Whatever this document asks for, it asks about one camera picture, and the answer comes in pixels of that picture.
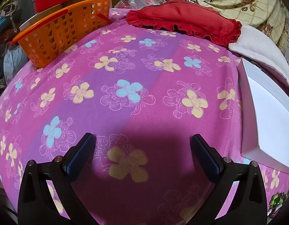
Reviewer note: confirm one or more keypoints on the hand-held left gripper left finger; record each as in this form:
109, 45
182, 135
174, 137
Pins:
80, 154

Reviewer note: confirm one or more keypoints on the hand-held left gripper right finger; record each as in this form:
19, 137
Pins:
205, 155

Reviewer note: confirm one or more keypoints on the white cardboard box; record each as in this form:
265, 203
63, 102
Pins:
268, 112

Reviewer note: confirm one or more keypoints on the pink floral bedsheet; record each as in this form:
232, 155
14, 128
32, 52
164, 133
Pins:
135, 86

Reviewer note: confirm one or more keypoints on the orange plastic basket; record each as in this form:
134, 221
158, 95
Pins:
60, 32

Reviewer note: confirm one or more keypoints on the white pillow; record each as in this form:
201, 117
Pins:
256, 42

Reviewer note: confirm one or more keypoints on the pile of clothes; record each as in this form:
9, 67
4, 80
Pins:
6, 39

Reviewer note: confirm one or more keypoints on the red ruffled pillow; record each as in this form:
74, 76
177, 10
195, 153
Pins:
186, 18

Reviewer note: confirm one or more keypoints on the cream floral quilt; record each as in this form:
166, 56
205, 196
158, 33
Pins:
247, 2

